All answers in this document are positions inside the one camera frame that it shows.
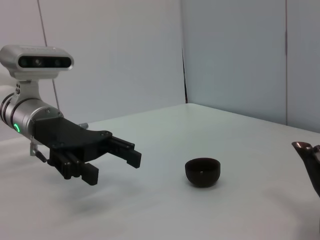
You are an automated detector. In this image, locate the small dark teacup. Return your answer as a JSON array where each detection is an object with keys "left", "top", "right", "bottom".
[{"left": 184, "top": 157, "right": 222, "bottom": 189}]

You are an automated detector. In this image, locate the small silver cable fitting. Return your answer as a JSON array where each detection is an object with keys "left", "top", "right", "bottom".
[{"left": 28, "top": 141, "right": 49, "bottom": 164}]

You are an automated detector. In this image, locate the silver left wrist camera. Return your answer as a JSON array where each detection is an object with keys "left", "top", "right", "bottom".
[{"left": 0, "top": 44, "right": 75, "bottom": 101}]

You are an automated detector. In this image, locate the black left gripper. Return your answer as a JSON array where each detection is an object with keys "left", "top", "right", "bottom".
[{"left": 32, "top": 116, "right": 143, "bottom": 187}]

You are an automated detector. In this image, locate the black teapot with hoop handle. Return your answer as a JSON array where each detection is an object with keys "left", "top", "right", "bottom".
[{"left": 291, "top": 140, "right": 320, "bottom": 199}]

